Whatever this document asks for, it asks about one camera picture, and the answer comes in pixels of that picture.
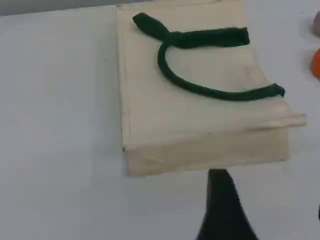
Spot white canvas bag green handles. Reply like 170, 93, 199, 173
116, 0, 308, 178

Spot pink peach bun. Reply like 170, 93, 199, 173
312, 16, 320, 38

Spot orange with stem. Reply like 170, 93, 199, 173
310, 48, 320, 81

